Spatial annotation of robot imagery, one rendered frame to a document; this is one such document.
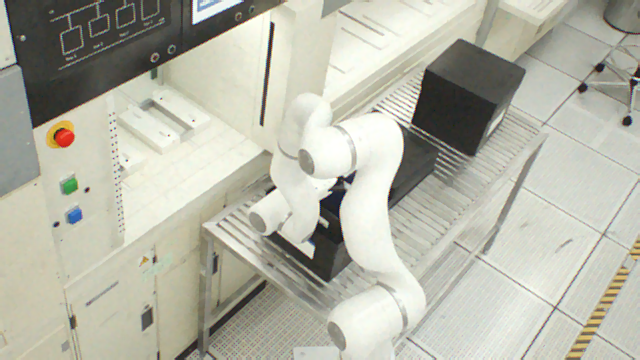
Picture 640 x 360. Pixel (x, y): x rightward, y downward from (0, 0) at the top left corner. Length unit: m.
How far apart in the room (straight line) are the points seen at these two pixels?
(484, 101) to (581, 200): 1.51
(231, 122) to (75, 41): 0.94
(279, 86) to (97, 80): 0.67
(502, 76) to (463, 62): 0.15
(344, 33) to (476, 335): 1.37
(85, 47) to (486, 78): 1.50
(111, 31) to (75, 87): 0.13
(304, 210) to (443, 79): 0.97
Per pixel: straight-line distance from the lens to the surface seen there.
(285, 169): 1.56
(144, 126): 2.21
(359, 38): 2.78
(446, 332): 2.95
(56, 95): 1.45
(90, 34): 1.43
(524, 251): 3.38
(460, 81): 2.43
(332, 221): 1.88
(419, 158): 2.30
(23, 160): 1.48
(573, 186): 3.85
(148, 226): 1.96
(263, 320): 2.81
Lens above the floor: 2.35
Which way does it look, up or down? 44 degrees down
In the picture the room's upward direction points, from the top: 12 degrees clockwise
